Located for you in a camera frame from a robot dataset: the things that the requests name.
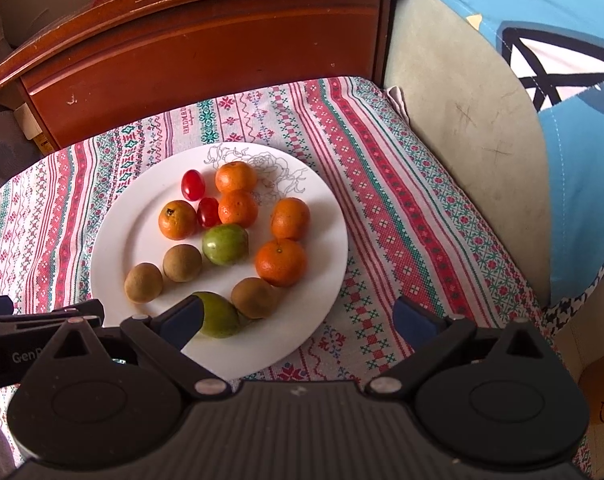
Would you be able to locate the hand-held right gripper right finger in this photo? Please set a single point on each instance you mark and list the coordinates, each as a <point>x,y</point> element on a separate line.
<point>412,321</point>

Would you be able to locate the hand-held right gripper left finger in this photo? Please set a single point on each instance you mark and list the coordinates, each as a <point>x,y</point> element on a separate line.
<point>181,322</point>

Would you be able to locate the green mandarin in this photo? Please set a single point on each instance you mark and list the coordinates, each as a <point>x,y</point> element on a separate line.
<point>225,244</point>
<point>220,317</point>

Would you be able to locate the brown longan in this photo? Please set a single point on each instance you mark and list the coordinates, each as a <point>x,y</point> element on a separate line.
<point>182,262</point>
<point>256,298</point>
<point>142,282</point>

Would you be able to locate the white plate with flower print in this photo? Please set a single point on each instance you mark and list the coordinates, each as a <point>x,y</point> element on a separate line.
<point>121,240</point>

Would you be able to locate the orange mandarin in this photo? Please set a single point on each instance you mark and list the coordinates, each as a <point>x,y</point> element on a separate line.
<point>281,262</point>
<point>237,208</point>
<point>235,176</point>
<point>176,219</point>
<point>291,218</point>

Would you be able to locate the red cherry tomato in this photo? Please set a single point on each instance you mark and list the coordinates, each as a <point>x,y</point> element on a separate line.
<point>192,183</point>
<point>208,211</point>

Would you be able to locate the red green patterned cloth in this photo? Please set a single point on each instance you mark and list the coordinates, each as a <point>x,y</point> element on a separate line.
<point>407,200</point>

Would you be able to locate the houndstooth cloth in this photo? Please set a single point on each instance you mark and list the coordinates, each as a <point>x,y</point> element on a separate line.
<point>577,305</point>

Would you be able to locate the brown cardboard box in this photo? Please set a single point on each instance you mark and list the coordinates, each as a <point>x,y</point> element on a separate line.
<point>602,385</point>

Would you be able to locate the blue printed blanket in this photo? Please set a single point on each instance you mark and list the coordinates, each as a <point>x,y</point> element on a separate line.
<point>582,185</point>

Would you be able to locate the grey green cushion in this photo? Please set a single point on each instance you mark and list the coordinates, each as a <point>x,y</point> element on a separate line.
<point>457,85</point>

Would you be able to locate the brown wooden nightstand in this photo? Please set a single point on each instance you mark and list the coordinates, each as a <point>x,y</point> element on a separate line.
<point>206,45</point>

